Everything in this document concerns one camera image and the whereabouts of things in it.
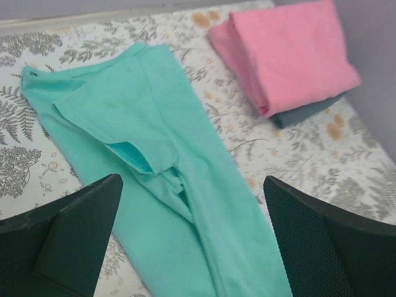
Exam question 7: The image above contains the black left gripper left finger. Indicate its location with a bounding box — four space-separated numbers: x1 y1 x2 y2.
1 174 123 296

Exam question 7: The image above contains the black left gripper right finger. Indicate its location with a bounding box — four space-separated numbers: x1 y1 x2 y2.
263 176 395 296

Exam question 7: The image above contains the teal t shirt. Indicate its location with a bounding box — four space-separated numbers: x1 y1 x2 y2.
21 43 291 296

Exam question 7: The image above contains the floral tablecloth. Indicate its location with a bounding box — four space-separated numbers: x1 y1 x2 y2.
0 0 396 297

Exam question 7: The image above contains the folded dark blue t shirt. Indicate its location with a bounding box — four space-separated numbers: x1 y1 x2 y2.
269 94 344 129

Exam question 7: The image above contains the folded pink t shirt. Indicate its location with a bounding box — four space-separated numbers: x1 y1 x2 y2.
208 1 361 118

